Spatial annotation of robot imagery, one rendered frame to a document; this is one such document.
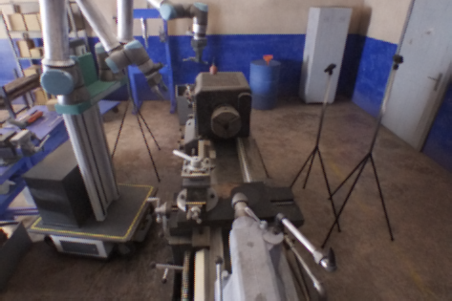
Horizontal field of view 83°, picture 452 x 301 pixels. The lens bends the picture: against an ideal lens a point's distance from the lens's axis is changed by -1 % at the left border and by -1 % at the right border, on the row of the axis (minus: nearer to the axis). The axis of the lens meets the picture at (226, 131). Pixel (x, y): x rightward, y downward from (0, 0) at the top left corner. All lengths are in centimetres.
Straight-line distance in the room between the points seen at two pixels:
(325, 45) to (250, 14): 154
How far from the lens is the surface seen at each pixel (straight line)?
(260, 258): 112
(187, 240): 164
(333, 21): 547
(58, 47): 160
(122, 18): 221
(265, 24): 560
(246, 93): 229
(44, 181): 242
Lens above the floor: 206
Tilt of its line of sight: 28 degrees down
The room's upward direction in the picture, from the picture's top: straight up
